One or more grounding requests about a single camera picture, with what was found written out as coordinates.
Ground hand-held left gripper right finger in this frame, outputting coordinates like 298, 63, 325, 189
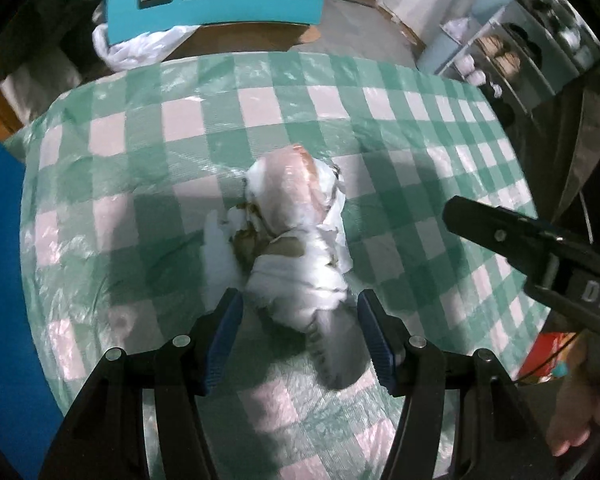
356, 289, 563, 480

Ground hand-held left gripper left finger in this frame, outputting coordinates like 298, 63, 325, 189
37, 287, 245, 480

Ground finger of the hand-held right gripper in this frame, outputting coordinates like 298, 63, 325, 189
442, 196, 570, 282

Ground grey cloth garment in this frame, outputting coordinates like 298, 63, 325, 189
305, 307, 374, 391

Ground person's right hand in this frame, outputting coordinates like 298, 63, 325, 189
547, 335, 600, 457

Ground red box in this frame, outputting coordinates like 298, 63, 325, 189
517, 332, 582, 382

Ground dark olive cloth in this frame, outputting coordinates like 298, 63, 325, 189
530, 55, 600, 253

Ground beige shoe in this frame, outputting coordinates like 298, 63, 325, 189
495, 51, 524, 74
479, 34, 507, 57

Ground green white checkered tablecloth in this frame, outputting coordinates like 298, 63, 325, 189
2, 52, 553, 480

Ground light blue bin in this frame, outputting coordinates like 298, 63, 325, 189
417, 25, 464, 77

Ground shoe rack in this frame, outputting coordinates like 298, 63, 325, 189
440, 0, 600, 127

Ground white bin bag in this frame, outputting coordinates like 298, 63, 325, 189
440, 16, 474, 44

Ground blue board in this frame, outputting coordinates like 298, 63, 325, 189
0, 122, 79, 480

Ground brown cardboard box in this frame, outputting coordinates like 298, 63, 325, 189
167, 21, 322, 62

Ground white plastic bag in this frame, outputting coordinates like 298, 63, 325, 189
91, 2, 202, 73

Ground beige cloth bundle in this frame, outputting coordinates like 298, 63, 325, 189
0, 50, 87, 122

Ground dark hanging jackets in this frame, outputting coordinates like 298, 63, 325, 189
0, 0, 112, 81

